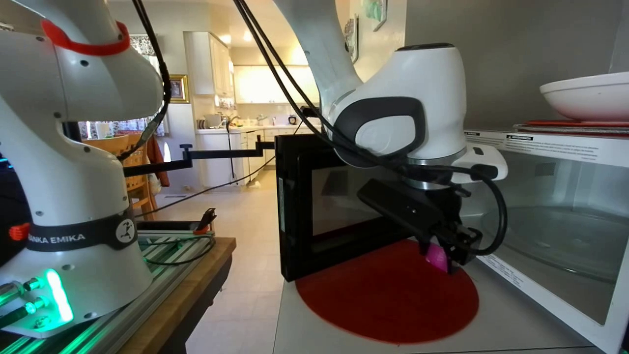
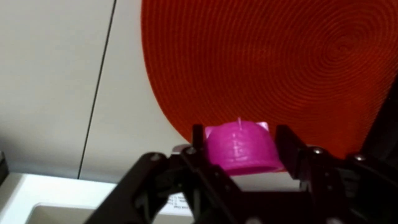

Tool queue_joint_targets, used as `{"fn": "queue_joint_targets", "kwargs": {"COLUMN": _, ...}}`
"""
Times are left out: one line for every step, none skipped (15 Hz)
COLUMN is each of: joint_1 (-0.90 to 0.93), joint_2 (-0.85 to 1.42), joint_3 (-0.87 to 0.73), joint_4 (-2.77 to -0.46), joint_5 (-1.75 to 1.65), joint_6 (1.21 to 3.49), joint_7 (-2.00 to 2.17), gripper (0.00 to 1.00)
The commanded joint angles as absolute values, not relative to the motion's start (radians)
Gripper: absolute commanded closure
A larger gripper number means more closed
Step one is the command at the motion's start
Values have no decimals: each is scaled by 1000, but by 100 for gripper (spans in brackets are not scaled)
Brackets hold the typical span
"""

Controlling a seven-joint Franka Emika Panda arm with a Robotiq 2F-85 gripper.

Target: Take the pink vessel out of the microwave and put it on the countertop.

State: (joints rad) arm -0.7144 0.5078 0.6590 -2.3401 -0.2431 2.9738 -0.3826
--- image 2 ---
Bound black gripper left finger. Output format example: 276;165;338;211
83;124;266;224

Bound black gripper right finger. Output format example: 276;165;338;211
265;124;398;224

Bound small pink bowl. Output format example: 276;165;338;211
203;117;288;177

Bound white microwave body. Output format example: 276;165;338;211
0;171;302;224

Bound round red placemat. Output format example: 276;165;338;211
139;0;398;162

